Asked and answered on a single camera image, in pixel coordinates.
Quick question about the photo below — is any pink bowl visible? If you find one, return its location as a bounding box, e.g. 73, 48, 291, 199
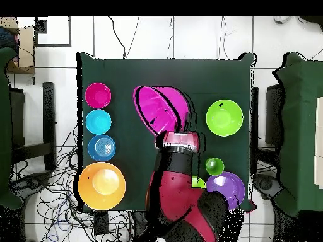
132, 85, 191, 138

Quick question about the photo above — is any dark green cup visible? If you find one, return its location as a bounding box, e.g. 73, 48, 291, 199
204, 158, 225, 176

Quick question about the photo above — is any light green cup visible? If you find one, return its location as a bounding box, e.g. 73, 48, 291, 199
191, 175, 206, 189

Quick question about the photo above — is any green bowl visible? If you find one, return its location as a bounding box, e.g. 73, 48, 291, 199
206, 99, 245, 137

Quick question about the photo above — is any purple bowl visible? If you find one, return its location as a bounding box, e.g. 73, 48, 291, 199
205, 171, 245, 211

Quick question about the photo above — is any translucent blue bowl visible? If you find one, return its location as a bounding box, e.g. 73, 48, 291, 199
87, 134, 117, 162

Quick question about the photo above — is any turquoise bowl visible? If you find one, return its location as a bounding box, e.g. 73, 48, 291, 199
85, 108, 112, 135

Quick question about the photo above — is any dark green table cloth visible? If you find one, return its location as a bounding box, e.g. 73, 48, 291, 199
76, 52, 257, 212
272, 52, 323, 217
0, 47, 24, 210

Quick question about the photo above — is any red bowl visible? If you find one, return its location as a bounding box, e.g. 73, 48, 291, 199
84, 82, 112, 110

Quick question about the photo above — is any orange bowl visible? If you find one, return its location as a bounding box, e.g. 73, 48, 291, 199
78, 161, 126, 211

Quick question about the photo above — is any cardboard box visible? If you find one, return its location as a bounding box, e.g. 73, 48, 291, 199
6, 26, 35, 75

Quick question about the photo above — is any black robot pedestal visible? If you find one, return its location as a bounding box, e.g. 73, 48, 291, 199
131, 210, 157, 242

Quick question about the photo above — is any black stand frame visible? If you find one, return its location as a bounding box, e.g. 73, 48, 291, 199
9, 81, 57, 172
264, 84, 285, 147

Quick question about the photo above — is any dark grey pedestal leg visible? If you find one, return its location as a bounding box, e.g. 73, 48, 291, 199
253, 173, 283, 201
9, 170, 55, 195

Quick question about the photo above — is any black cable with plug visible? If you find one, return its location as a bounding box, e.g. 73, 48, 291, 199
108, 16, 127, 60

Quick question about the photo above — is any tangle of black cables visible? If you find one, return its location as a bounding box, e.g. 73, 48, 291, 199
9, 124, 134, 242

